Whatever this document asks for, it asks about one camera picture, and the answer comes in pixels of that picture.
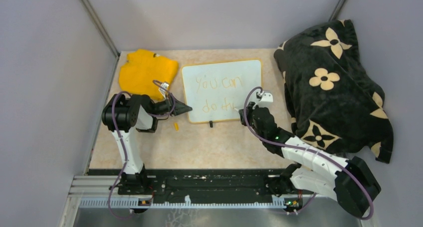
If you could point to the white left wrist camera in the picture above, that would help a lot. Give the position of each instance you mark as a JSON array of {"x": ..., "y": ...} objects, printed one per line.
[{"x": 164, "y": 89}]

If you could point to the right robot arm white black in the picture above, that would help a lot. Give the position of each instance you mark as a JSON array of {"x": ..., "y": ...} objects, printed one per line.
[{"x": 349, "y": 182}]

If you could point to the yellow framed whiteboard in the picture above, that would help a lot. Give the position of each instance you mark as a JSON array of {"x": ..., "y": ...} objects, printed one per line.
[{"x": 213, "y": 90}]

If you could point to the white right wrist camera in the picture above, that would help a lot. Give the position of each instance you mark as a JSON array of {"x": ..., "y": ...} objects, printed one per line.
[{"x": 264, "y": 99}]

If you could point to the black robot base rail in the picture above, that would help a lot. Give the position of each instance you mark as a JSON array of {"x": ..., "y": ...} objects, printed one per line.
[{"x": 208, "y": 189}]

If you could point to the black floral blanket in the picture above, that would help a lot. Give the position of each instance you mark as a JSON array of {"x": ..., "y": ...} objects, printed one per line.
[{"x": 333, "y": 104}]

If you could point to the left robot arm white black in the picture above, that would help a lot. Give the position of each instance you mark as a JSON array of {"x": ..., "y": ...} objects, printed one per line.
[{"x": 125, "y": 117}]

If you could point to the right corner metal post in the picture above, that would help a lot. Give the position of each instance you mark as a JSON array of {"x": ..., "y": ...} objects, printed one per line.
[{"x": 336, "y": 11}]

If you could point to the yellow folded cloth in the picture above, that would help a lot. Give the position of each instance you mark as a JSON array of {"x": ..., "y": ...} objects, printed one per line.
[{"x": 141, "y": 68}]

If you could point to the corner metal post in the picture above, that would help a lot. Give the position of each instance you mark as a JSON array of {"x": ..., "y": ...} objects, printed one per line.
[
  {"x": 90, "y": 10},
  {"x": 336, "y": 11}
]

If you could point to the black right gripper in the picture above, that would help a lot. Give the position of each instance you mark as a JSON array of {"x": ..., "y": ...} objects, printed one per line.
[{"x": 249, "y": 110}]

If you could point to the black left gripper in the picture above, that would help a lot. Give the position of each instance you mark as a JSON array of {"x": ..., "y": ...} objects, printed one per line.
[{"x": 181, "y": 108}]

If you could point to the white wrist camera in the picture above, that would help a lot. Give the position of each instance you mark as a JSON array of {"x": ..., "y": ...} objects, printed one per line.
[
  {"x": 264, "y": 99},
  {"x": 164, "y": 89}
]

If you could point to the left corner metal post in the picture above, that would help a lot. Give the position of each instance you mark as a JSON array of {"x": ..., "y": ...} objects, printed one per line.
[{"x": 90, "y": 10}]

